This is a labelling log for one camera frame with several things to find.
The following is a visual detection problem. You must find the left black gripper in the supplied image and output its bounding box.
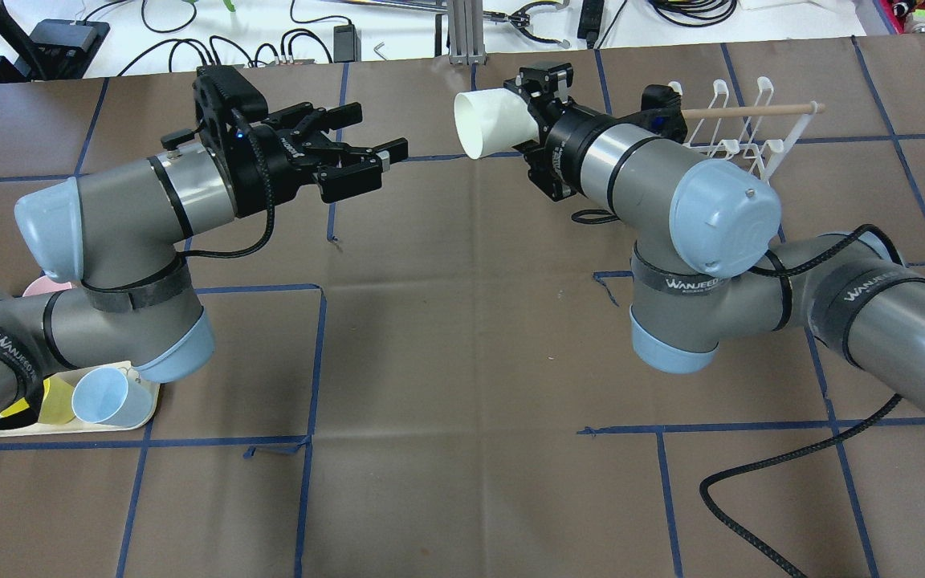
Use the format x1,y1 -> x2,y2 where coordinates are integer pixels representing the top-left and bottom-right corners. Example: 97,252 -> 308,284
226,103 -> 409,218

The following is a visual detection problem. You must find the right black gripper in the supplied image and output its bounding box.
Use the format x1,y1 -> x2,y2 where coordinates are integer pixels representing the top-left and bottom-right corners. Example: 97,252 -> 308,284
511,88 -> 616,201

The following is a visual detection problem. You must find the cream white ikea cup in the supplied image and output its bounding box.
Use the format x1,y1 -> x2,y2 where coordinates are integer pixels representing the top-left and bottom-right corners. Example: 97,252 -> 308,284
453,88 -> 539,160

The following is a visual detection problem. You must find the light blue ikea cup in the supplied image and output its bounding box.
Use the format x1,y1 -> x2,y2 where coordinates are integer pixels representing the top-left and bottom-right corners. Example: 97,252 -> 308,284
72,367 -> 155,427

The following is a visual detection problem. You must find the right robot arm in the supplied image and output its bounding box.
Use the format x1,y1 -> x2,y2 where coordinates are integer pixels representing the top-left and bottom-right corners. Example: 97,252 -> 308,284
506,81 -> 925,413

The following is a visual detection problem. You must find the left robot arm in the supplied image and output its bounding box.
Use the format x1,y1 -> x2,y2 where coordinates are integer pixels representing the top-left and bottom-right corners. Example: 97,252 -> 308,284
0,103 -> 409,414

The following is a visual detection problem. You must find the white cup drying rack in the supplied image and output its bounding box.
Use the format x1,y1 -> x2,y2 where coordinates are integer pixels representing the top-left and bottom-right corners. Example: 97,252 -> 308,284
683,75 -> 826,183

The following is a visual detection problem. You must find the pink ikea cup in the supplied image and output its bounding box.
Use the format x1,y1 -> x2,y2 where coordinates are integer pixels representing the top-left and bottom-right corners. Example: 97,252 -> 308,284
22,275 -> 74,297

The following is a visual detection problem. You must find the yellow ikea cup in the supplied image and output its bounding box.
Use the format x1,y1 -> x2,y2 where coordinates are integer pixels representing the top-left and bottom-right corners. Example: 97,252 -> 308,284
36,376 -> 75,425

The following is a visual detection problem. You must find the reacher grabber tool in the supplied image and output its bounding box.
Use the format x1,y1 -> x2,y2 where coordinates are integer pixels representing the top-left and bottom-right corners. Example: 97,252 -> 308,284
339,1 -> 570,49

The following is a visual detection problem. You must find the black power adapter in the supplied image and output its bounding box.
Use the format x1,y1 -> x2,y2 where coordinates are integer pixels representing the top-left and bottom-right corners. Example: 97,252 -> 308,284
576,0 -> 605,49

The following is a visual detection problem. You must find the cream serving tray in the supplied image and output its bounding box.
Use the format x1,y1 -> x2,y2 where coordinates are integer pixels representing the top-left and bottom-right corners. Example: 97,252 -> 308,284
0,381 -> 161,440

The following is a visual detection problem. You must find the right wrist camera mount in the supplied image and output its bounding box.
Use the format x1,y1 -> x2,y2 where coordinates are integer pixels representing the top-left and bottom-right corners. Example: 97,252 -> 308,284
503,62 -> 575,106

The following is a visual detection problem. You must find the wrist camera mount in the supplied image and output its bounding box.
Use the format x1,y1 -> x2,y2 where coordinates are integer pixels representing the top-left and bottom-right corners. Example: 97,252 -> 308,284
503,62 -> 575,106
161,65 -> 269,155

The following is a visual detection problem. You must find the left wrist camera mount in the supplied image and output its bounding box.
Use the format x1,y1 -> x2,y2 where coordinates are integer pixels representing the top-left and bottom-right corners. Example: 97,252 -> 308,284
161,65 -> 269,155

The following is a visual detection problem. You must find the aluminium frame post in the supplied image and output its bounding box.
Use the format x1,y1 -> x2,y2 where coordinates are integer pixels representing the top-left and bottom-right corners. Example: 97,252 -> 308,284
446,0 -> 486,65

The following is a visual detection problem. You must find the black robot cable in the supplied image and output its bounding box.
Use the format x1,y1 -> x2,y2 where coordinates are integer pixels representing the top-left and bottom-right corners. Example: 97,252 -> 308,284
699,393 -> 925,578

